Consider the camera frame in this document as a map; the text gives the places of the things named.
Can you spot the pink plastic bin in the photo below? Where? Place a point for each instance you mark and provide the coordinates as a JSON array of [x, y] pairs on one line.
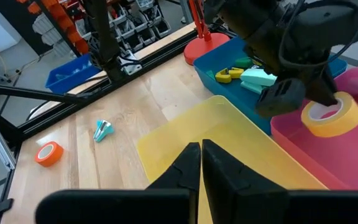
[[337, 161]]

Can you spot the translucent yellow plastic bin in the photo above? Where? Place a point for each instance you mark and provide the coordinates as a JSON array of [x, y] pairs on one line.
[[228, 124]]

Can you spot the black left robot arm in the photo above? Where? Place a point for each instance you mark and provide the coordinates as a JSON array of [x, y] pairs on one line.
[[322, 25]]

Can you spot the mint green stapler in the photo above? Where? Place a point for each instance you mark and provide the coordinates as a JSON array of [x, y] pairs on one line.
[[256, 77]]

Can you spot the teal staple remover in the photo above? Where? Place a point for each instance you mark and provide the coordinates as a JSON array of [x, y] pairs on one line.
[[102, 132]]

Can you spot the yellow mini stapler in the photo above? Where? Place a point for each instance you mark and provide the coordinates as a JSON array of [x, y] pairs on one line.
[[237, 73], [222, 77]]

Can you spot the silver mounting plate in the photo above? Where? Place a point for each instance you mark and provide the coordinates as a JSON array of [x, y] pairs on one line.
[[132, 63]]

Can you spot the blue plastic crate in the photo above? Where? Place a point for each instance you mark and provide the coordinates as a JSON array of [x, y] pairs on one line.
[[70, 77]]

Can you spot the yellow tape roll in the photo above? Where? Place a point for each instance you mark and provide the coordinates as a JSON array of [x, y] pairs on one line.
[[334, 127]]

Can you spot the blue plastic bin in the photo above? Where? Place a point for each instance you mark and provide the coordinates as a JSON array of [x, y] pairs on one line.
[[228, 93]]

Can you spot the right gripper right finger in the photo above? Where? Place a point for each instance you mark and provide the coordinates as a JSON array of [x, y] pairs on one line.
[[228, 193]]

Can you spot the orange tape roll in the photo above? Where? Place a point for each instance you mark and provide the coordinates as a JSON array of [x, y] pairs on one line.
[[53, 157]]

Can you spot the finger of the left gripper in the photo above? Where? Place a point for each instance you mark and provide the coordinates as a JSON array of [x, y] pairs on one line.
[[322, 90], [280, 98]]

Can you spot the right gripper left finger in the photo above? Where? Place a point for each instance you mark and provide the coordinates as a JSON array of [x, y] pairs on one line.
[[185, 174]]

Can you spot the red round stand base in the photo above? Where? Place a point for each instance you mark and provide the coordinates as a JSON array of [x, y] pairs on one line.
[[205, 48]]

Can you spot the black aluminium table frame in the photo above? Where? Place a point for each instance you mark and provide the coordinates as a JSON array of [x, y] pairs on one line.
[[154, 59]]

